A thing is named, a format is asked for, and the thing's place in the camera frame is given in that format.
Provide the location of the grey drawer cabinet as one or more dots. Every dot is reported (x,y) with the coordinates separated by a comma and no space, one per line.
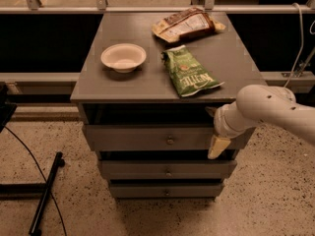
(147,96)

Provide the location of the grey middle drawer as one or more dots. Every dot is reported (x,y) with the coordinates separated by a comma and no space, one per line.
(165,169)

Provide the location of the grey drawer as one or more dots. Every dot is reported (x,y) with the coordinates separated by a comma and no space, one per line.
(165,169)
(135,191)
(148,137)

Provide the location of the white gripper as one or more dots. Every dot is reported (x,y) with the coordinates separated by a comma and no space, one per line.
(220,122)

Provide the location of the brown snack bag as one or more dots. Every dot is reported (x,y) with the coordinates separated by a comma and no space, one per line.
(186,24)

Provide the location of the grey top drawer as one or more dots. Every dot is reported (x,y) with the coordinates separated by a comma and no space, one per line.
(148,137)

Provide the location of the black stand leg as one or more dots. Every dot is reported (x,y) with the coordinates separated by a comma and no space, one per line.
(41,191)

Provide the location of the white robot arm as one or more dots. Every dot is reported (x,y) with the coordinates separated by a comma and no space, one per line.
(255,105)

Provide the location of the grey bottom drawer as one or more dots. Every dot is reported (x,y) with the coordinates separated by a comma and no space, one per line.
(135,191)

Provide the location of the green chip bag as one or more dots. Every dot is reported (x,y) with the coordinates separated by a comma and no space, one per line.
(188,75)

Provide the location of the metal railing frame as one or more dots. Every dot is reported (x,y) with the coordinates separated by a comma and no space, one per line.
(98,9)

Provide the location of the white paper bowl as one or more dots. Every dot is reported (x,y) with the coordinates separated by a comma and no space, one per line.
(123,57)

